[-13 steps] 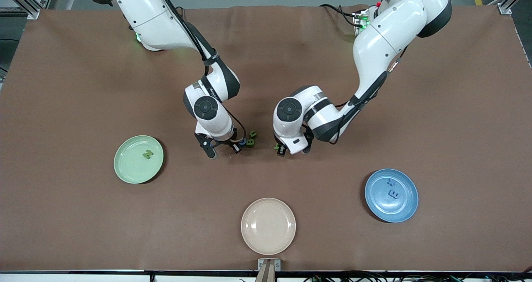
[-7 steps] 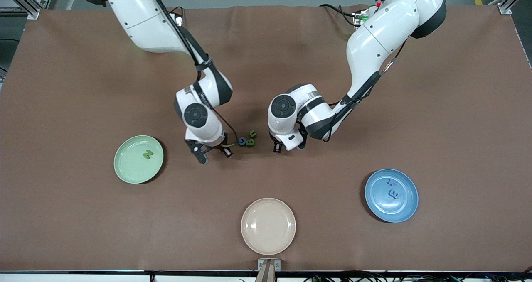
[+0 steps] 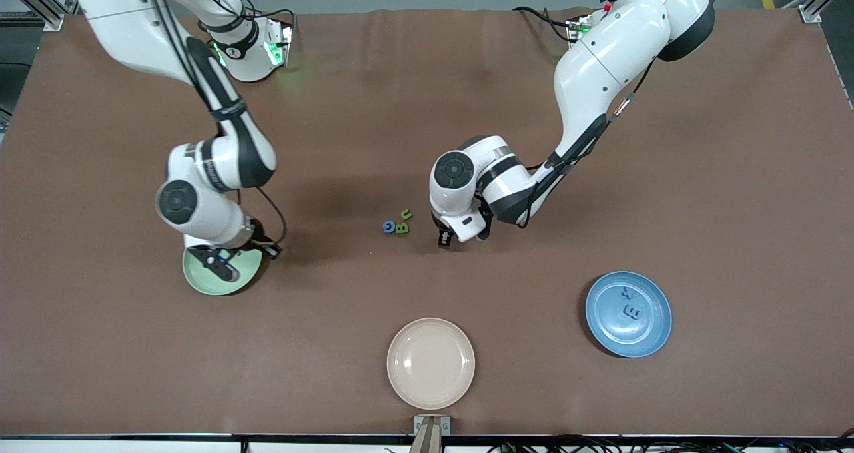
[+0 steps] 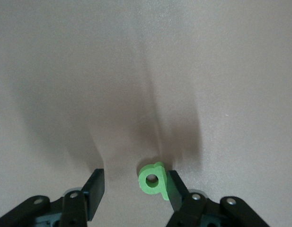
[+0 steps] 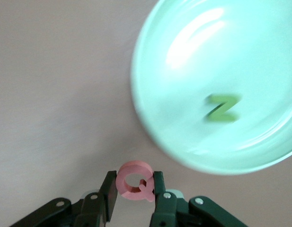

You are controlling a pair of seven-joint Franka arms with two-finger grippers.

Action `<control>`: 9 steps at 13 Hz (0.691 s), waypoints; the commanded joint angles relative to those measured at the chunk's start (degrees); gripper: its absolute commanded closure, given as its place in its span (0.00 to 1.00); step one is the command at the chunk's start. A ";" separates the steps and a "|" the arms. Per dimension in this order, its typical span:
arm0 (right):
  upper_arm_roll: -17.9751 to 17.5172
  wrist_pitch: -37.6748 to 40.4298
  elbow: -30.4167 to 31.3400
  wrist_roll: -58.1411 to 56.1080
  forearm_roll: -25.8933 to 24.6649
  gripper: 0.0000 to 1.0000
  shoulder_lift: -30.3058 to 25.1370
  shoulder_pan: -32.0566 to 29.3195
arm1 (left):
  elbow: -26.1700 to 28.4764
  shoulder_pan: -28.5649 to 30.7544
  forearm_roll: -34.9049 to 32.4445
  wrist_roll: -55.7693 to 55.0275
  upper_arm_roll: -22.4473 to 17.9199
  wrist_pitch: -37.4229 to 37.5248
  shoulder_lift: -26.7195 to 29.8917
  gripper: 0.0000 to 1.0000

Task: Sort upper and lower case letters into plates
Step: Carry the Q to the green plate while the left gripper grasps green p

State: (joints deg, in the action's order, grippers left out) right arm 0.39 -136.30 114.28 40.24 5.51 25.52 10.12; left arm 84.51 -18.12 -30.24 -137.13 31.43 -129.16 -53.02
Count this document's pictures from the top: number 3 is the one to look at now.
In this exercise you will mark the green letter B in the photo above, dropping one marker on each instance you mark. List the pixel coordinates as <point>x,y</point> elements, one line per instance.
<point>401,228</point>

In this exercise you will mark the beige plate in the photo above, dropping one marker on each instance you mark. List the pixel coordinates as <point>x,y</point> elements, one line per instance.
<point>430,363</point>

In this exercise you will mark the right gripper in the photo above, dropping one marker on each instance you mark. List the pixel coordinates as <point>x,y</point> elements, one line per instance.
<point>259,243</point>

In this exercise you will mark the blue letter G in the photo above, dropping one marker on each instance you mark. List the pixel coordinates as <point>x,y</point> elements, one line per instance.
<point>385,227</point>

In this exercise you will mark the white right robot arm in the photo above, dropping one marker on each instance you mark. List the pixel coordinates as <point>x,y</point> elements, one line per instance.
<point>127,26</point>

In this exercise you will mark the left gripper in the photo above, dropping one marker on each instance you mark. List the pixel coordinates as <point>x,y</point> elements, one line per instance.
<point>444,238</point>

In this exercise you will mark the brown table cover mat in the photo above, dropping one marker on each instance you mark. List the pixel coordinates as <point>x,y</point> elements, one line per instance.
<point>133,346</point>

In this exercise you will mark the blue plate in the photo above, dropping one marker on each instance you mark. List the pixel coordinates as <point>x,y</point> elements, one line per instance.
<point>640,339</point>

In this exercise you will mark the light green plate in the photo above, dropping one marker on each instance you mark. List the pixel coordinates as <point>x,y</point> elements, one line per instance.
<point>200,283</point>

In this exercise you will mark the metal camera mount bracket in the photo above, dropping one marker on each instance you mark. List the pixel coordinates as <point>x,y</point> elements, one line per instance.
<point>432,433</point>

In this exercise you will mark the blue small letter m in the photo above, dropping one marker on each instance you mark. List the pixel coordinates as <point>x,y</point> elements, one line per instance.
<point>632,313</point>

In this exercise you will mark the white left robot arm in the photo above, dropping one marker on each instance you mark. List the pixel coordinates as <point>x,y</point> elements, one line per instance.
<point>600,66</point>

